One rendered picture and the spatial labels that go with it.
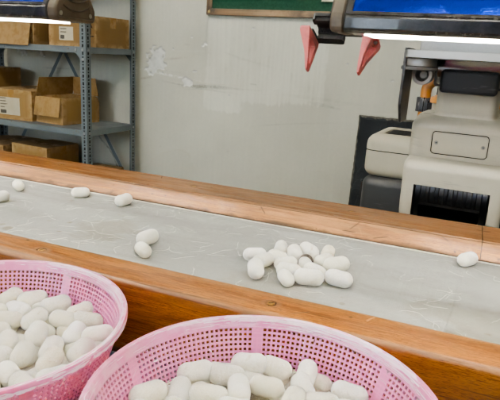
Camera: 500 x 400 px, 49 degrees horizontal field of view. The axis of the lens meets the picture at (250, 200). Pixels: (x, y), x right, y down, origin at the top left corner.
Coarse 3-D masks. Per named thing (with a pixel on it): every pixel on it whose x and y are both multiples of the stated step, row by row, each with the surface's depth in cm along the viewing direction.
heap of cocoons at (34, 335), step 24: (0, 312) 55; (24, 312) 57; (48, 312) 59; (72, 312) 57; (0, 336) 51; (24, 336) 54; (48, 336) 55; (72, 336) 53; (96, 336) 53; (0, 360) 49; (24, 360) 49; (48, 360) 48; (72, 360) 50; (0, 384) 46
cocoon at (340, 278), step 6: (330, 270) 68; (336, 270) 68; (330, 276) 67; (336, 276) 67; (342, 276) 67; (348, 276) 67; (330, 282) 67; (336, 282) 67; (342, 282) 66; (348, 282) 66
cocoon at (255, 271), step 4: (252, 260) 69; (256, 260) 69; (260, 260) 70; (248, 264) 69; (252, 264) 68; (256, 264) 68; (260, 264) 68; (248, 268) 68; (252, 268) 67; (256, 268) 67; (260, 268) 68; (248, 272) 68; (252, 272) 67; (256, 272) 67; (260, 272) 67; (252, 276) 68; (256, 276) 67; (260, 276) 68
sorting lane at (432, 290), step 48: (48, 192) 102; (48, 240) 77; (96, 240) 78; (192, 240) 81; (240, 240) 82; (288, 240) 83; (336, 240) 85; (288, 288) 66; (336, 288) 67; (384, 288) 68; (432, 288) 69; (480, 288) 70; (480, 336) 58
